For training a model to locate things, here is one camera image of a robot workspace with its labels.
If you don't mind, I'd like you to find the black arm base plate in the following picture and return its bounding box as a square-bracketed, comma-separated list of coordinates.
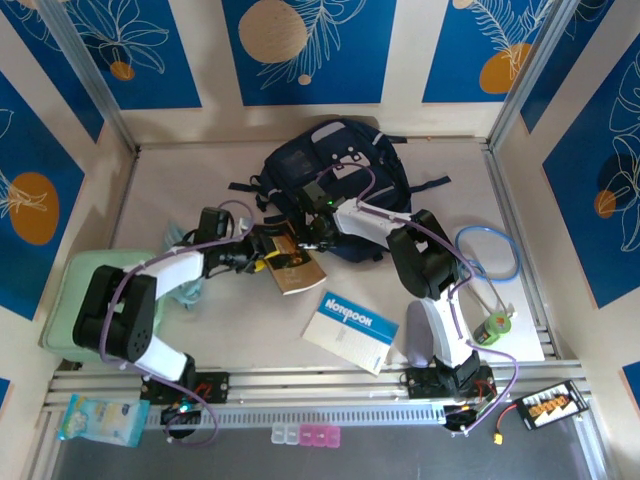
[139, 370, 231, 404]
[407, 366, 497, 401]

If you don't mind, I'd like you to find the green cylindrical container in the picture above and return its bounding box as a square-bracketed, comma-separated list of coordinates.
[472, 312, 512, 347]

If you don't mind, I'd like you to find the yellow plug with wire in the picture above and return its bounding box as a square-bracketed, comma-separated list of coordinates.
[487, 401, 524, 448]

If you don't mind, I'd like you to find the blue white notebook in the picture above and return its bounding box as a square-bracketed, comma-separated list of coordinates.
[302, 290, 400, 376]

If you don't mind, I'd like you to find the blue white wipes pack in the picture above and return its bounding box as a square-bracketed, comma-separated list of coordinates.
[57, 393, 151, 448]

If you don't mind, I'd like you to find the grey slotted cable duct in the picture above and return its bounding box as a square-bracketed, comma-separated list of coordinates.
[142, 402, 447, 427]

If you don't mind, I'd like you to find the light teal cloth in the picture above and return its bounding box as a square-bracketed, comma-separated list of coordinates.
[162, 219, 206, 311]

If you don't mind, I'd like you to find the black yellow charger board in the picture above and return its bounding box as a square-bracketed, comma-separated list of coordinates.
[514, 379, 587, 431]

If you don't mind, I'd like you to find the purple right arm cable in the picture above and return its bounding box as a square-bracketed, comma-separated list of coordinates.
[315, 162, 521, 436]

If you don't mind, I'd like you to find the brown book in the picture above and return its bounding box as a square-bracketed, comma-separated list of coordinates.
[249, 222, 329, 297]

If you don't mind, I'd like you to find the aluminium frame post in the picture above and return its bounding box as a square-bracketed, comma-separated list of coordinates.
[37, 0, 140, 154]
[487, 0, 617, 151]

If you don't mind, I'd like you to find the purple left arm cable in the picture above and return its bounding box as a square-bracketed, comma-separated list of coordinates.
[99, 199, 253, 447]

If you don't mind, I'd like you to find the aluminium mounting rail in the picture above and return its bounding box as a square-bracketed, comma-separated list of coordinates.
[45, 367, 586, 407]

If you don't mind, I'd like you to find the blue white cable loop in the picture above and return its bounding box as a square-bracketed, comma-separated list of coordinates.
[454, 224, 523, 321]

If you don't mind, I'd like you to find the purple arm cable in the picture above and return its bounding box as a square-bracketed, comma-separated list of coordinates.
[315, 162, 521, 436]
[99, 199, 253, 447]

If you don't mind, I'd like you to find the navy blue backpack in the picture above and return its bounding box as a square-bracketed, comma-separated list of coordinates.
[228, 117, 451, 265]

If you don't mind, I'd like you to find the aluminium side rail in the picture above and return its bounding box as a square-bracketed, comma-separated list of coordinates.
[482, 142, 559, 361]

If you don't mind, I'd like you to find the mint green zip case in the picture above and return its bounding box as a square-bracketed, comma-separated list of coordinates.
[39, 248, 166, 364]

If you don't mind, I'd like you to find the black controller board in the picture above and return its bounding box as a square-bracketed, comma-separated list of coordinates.
[443, 401, 496, 435]
[158, 398, 204, 427]

